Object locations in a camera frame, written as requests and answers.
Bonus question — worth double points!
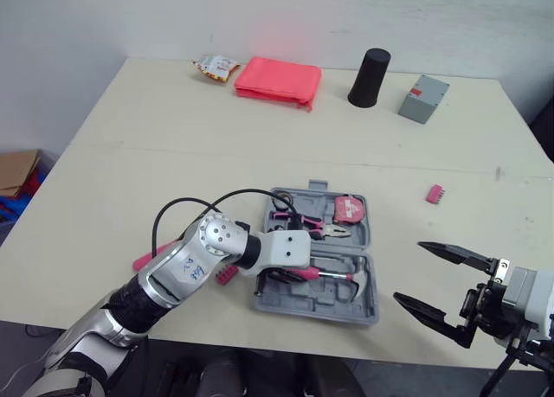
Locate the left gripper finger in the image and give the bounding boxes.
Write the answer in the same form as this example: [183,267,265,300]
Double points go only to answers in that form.
[276,267,306,285]
[254,272,282,297]

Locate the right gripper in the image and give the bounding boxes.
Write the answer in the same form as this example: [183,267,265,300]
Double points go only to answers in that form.
[392,240,527,350]

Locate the grey tool case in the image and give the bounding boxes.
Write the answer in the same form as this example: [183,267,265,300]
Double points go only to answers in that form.
[248,178,382,330]

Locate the pink bit holder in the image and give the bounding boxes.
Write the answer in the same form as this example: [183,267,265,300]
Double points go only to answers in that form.
[213,266,239,286]
[425,183,448,206]

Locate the black roll of tape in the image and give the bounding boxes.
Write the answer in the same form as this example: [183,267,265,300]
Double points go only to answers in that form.
[272,189,293,211]

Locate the pink tape measure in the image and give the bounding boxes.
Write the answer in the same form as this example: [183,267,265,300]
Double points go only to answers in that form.
[332,194,367,226]

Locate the robot body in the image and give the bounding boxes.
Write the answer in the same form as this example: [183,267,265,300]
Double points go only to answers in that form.
[145,347,367,397]

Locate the pink screwdriver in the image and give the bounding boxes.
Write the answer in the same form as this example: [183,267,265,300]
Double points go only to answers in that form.
[132,236,184,273]

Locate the grey box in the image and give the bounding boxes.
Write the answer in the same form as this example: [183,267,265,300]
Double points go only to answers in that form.
[397,74,450,126]

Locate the red mesh pouch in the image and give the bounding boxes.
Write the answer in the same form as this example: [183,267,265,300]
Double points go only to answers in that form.
[233,55,324,113]

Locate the black cup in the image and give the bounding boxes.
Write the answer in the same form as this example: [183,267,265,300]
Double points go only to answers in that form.
[346,47,392,109]

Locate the snack pack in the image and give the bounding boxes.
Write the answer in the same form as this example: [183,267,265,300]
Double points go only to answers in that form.
[190,54,242,85]

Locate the cardboard box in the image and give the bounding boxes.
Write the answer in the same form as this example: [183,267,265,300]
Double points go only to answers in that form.
[0,149,55,199]

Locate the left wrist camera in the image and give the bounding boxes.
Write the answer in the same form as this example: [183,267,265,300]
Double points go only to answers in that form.
[261,228,313,278]

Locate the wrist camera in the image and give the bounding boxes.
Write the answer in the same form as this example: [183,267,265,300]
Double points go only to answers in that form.
[261,228,313,278]
[501,265,554,342]

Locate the pink handled hammer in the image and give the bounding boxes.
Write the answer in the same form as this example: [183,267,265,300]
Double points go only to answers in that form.
[286,258,370,304]

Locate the pink handled pliers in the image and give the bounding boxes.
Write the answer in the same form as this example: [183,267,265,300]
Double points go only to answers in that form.
[269,210,353,243]

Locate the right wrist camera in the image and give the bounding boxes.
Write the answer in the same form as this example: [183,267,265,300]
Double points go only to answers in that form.
[501,265,554,342]

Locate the black cable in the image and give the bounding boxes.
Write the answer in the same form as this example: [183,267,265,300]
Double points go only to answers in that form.
[151,189,300,259]
[479,327,554,397]

